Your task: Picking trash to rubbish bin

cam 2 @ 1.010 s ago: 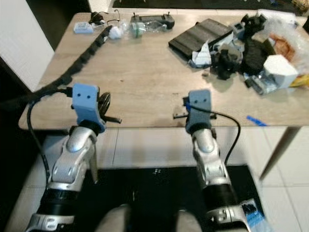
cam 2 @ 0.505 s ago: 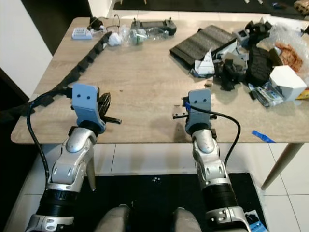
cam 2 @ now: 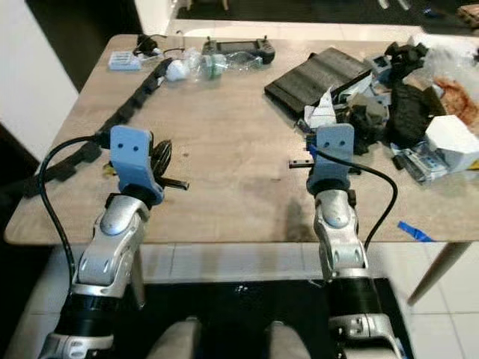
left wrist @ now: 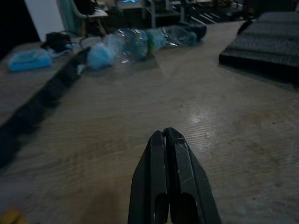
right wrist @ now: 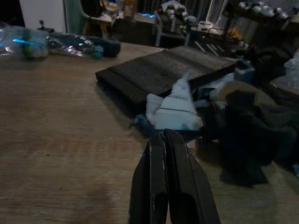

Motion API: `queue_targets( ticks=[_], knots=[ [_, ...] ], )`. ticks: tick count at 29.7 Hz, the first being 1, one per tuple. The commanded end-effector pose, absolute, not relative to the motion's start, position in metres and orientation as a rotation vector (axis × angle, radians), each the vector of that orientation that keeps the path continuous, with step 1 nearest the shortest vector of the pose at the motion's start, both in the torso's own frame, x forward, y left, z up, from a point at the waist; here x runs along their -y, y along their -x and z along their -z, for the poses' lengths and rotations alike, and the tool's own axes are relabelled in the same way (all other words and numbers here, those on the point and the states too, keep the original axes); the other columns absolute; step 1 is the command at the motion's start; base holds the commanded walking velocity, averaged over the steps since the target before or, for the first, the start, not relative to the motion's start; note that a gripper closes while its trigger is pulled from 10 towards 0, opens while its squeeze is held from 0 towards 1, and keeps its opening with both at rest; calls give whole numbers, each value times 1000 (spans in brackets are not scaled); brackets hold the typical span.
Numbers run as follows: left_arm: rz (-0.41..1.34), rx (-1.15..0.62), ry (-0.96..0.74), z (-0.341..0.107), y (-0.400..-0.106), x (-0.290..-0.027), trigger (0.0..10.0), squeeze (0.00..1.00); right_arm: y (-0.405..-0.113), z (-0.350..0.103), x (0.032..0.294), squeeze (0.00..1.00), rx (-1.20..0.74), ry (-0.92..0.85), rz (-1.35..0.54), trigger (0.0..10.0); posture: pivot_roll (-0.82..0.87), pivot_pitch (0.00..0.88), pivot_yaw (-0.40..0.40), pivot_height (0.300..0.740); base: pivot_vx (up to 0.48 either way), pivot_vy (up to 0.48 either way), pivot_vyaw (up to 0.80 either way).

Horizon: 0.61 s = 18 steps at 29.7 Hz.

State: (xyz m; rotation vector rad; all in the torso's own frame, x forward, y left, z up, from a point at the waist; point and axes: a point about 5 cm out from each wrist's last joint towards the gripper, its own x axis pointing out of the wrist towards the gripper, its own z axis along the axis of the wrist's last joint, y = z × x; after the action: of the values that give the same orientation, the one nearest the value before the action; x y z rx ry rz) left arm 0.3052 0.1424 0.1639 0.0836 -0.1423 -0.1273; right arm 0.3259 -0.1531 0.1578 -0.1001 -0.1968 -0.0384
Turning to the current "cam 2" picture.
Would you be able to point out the blue tape strip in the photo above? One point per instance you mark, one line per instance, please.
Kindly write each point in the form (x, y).
(415, 232)

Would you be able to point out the black remote controller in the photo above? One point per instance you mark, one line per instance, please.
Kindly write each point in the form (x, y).
(236, 48)

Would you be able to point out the white round object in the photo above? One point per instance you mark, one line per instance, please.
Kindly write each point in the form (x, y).
(177, 71)

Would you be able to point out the wooden table leg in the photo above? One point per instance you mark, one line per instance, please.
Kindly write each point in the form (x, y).
(430, 273)

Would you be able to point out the white cardboard box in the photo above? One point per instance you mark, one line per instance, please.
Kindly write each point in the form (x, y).
(453, 138)

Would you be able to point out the clear plastic bottle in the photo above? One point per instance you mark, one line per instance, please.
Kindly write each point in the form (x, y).
(221, 66)

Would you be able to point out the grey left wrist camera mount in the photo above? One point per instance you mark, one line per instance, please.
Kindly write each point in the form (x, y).
(135, 153)

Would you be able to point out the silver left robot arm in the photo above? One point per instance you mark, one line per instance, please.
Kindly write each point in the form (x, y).
(112, 239)

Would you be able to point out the orange snack bag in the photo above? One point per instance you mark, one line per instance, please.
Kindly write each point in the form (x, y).
(460, 97)

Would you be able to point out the black mechanical part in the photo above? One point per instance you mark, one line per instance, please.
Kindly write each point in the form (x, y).
(404, 58)

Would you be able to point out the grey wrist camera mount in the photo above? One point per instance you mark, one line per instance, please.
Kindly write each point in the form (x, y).
(333, 153)
(135, 153)

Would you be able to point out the clear plastic wrap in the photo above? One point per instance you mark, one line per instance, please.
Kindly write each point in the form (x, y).
(453, 63)

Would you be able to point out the crumpled white paper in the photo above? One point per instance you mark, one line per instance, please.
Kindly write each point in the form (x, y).
(323, 112)

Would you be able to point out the grey block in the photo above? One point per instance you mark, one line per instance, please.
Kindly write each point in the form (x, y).
(370, 116)

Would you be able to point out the clear plastic package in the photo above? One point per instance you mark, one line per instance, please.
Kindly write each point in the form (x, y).
(419, 161)

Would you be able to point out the black floor mat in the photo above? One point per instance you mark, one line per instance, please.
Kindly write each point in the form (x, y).
(232, 307)

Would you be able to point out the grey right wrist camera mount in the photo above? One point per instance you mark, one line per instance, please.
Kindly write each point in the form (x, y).
(333, 153)

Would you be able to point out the small grey blue gadget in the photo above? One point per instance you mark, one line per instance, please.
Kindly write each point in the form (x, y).
(378, 69)

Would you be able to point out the small white blue box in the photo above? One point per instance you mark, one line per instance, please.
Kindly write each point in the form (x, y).
(123, 60)

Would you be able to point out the black mesh cloth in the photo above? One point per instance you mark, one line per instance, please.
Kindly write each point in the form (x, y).
(415, 112)

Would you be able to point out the grey right robot leg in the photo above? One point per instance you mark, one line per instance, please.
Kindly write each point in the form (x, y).
(284, 342)

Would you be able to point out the black ribbed case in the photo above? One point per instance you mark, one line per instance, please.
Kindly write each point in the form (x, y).
(318, 78)

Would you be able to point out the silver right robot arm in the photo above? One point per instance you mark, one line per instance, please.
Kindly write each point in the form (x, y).
(340, 232)

